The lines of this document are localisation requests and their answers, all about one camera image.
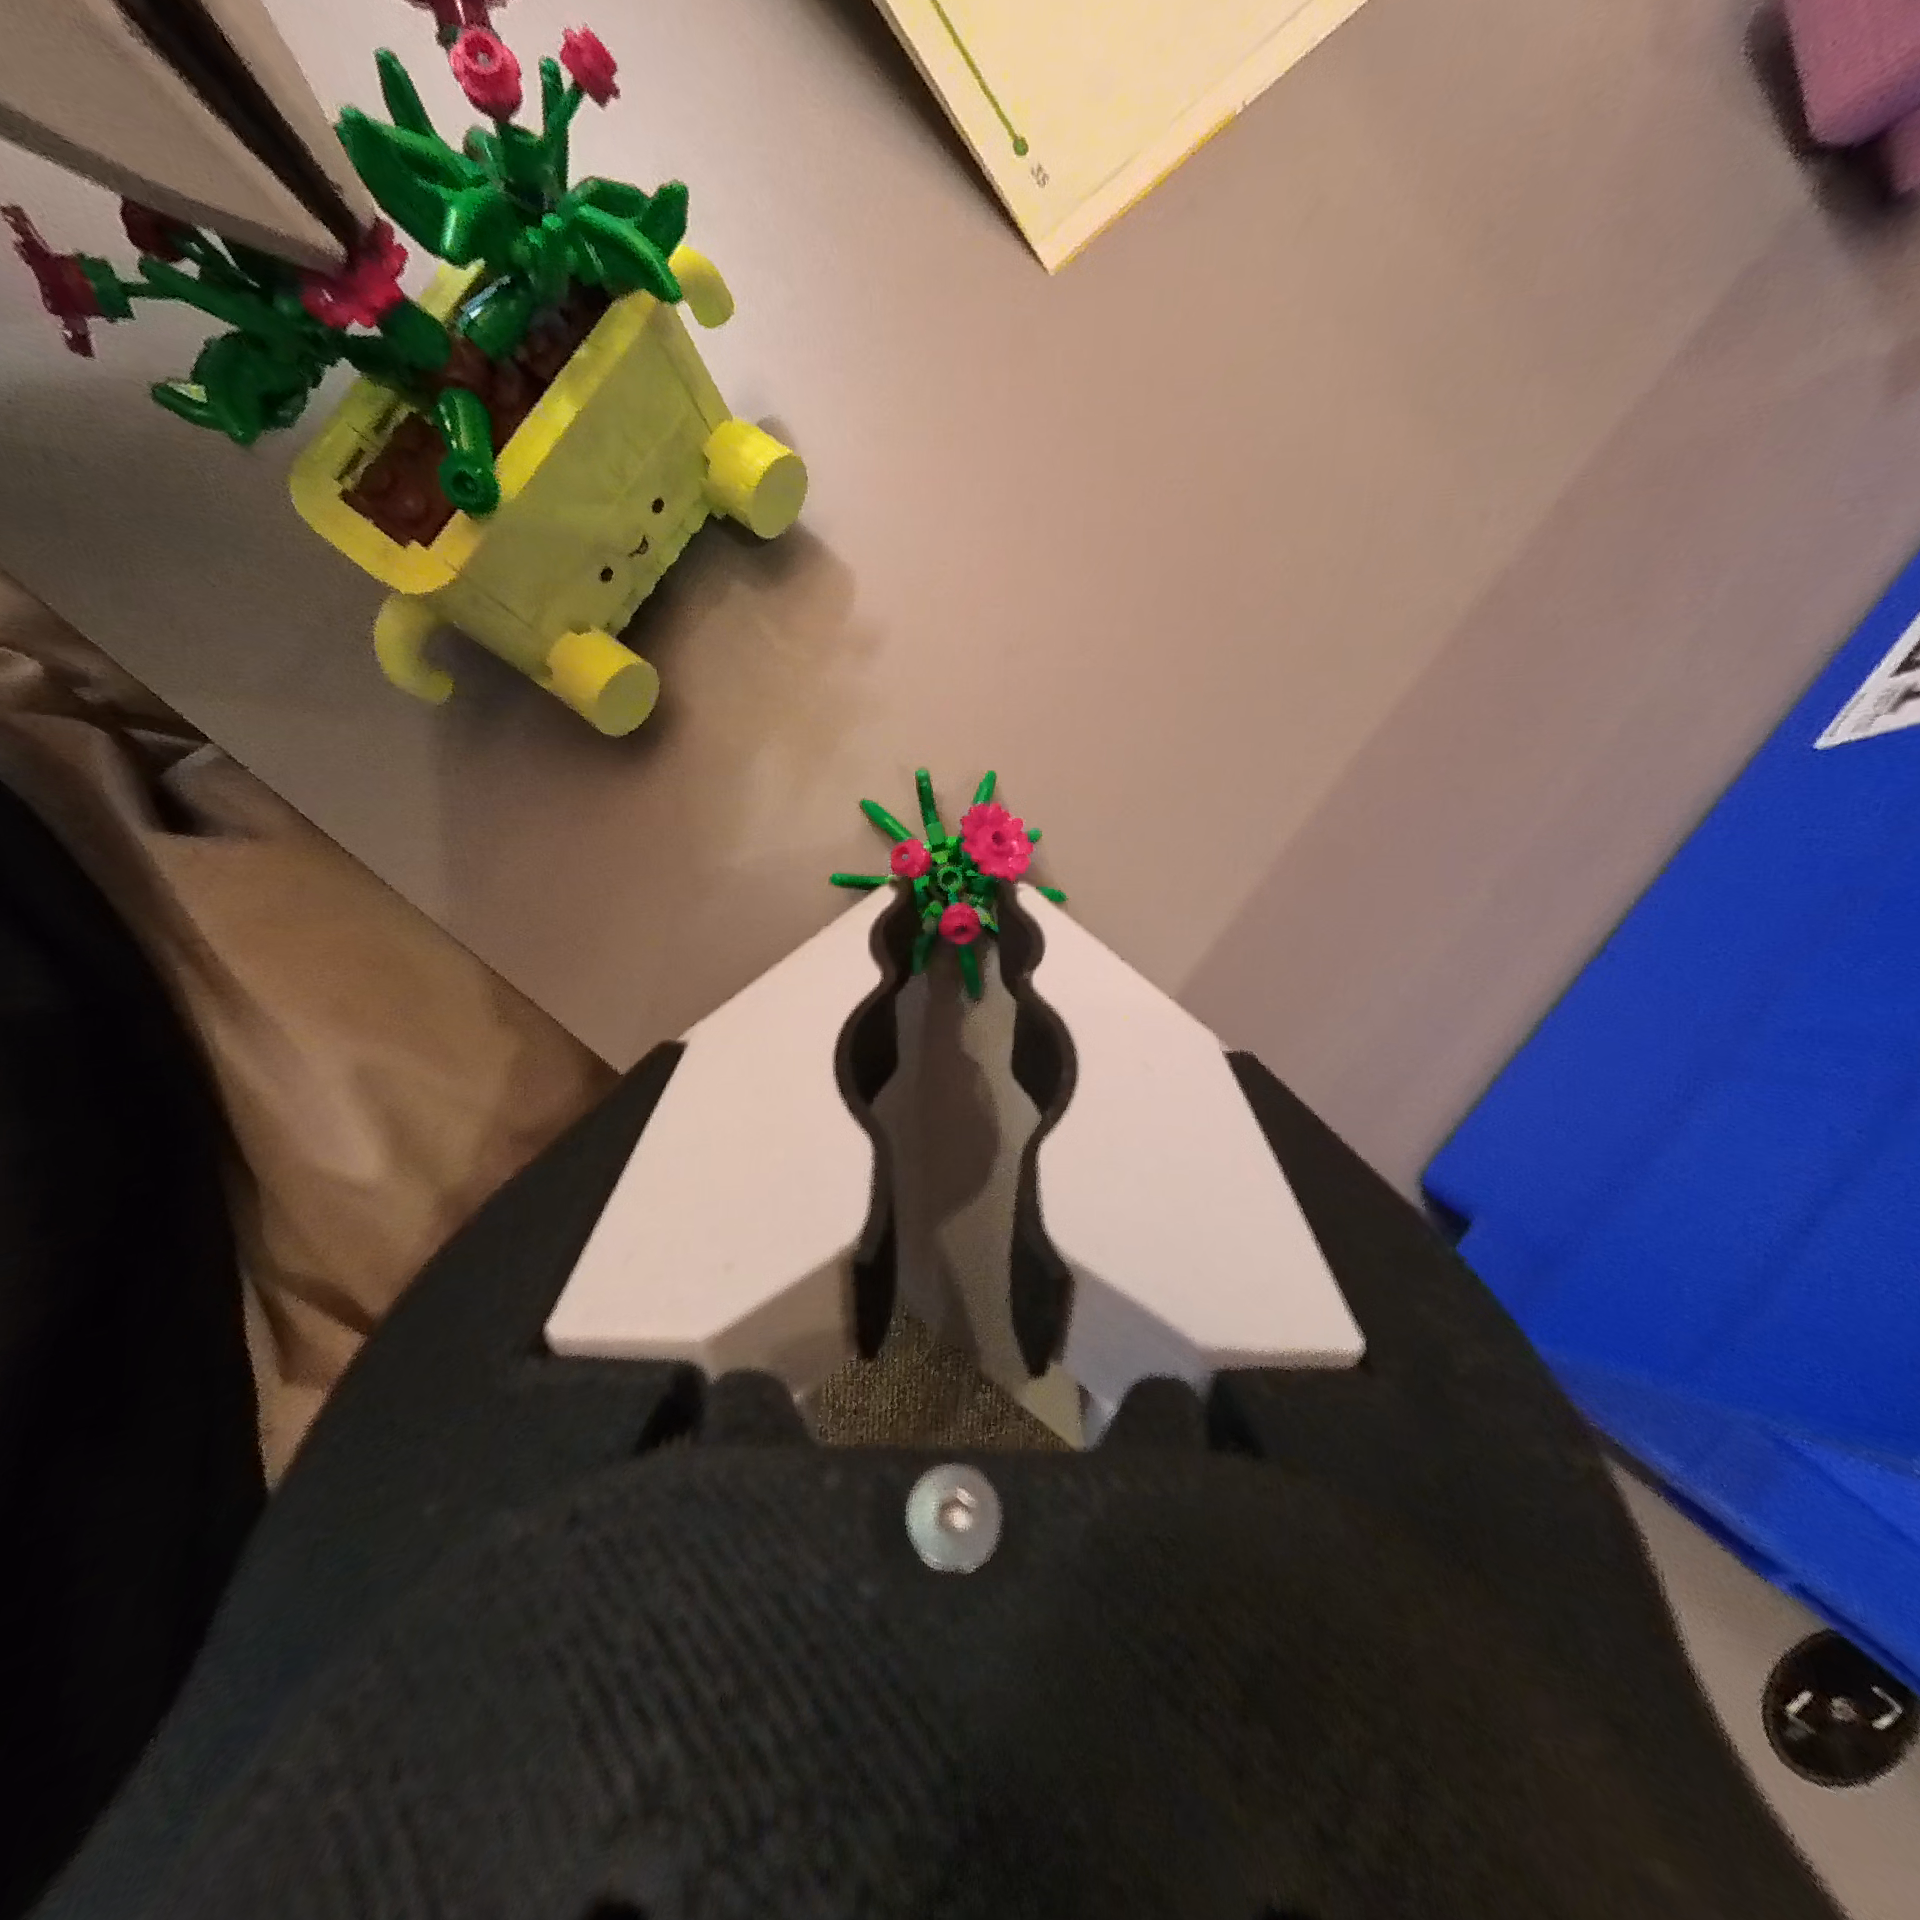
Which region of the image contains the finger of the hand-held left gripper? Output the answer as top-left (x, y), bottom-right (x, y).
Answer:
top-left (0, 0), bottom-right (361, 278)
top-left (123, 0), bottom-right (381, 250)

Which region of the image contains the yellow brick flower planter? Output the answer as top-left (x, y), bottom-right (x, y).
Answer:
top-left (0, 18), bottom-right (811, 741)

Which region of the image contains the pink brick planter figure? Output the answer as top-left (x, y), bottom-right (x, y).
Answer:
top-left (1747, 0), bottom-right (1920, 155)

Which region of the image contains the instruction booklet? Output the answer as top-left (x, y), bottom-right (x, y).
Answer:
top-left (874, 0), bottom-right (1371, 277)

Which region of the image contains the blue plastic bin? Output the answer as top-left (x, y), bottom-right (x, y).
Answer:
top-left (1419, 555), bottom-right (1920, 1695)

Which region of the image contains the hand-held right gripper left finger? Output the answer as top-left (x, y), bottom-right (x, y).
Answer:
top-left (543, 885), bottom-right (913, 1413)

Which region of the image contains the green flower sprig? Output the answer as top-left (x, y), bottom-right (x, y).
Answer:
top-left (828, 766), bottom-right (1071, 1000)

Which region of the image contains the round black desk button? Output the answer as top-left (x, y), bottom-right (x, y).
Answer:
top-left (1759, 1626), bottom-right (1920, 1792)

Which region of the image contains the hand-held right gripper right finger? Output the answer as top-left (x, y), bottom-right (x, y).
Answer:
top-left (1001, 881), bottom-right (1369, 1430)

